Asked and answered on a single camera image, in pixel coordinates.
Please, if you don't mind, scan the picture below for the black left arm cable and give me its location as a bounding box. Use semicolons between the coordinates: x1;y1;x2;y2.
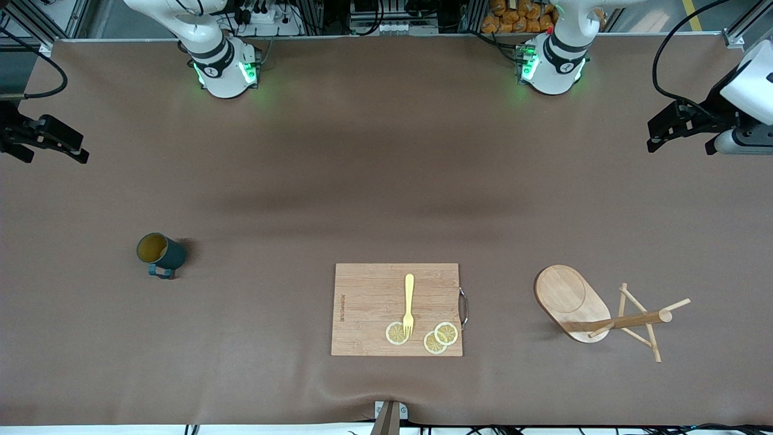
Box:
652;0;734;121

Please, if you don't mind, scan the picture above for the white power strip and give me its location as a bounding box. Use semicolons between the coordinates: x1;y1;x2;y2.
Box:
233;3;304;37

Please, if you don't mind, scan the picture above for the yellow plastic fork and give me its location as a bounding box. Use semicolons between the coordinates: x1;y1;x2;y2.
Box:
403;274;416;339

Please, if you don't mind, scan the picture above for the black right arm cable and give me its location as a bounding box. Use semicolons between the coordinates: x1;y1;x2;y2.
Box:
0;27;69;100

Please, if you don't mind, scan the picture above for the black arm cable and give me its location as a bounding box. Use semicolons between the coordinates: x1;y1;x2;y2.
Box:
652;0;734;121
0;27;69;100

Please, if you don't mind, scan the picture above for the metal camera mount bar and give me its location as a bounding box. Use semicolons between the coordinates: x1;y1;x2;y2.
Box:
370;400;409;435

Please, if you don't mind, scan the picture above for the orange bread rolls pile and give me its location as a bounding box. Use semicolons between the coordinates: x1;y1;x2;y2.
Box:
481;0;557;34

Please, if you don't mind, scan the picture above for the wooden mug rack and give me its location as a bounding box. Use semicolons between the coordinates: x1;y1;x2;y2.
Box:
534;264;691;364

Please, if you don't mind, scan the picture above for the brown table mat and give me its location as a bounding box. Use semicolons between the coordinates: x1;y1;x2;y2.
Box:
0;35;773;427

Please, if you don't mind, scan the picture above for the bamboo cutting board metal handle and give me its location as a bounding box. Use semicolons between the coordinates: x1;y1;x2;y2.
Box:
331;263;469;357

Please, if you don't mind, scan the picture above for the silver terminal block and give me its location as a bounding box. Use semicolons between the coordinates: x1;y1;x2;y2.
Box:
349;18;440;36

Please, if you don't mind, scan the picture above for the teal mug yellow inside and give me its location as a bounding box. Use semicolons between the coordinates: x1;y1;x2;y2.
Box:
136;233;188;280

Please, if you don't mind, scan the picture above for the aluminium frame post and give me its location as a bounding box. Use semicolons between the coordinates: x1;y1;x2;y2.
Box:
723;0;773;50
0;0;91;56

